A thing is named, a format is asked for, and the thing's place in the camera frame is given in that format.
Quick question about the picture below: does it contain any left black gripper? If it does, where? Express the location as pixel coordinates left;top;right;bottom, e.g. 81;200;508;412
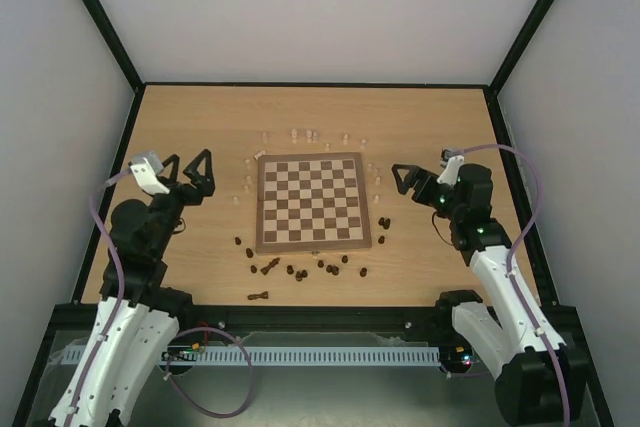
153;150;218;256

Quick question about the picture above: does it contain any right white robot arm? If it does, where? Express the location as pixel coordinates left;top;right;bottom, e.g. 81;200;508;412
391;156;588;426

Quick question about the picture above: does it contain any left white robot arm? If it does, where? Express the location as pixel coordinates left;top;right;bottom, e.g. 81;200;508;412
47;149;215;426

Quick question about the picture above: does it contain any wooden chess board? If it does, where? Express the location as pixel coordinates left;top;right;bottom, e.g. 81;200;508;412
255;152;372;254

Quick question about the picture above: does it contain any lying dark queen piece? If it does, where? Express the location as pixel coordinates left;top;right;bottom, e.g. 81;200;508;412
260;257;280;275

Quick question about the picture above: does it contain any lying dark king piece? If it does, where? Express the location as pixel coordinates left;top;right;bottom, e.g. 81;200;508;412
247;291;269;301

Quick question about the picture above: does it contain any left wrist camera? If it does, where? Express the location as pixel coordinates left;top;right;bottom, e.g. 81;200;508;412
129;151;170;196

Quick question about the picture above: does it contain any black metal frame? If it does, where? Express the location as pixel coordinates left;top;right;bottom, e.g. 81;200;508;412
1;0;639;426

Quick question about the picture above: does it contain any white slotted cable duct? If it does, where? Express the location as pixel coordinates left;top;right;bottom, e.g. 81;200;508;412
59;344;442;368

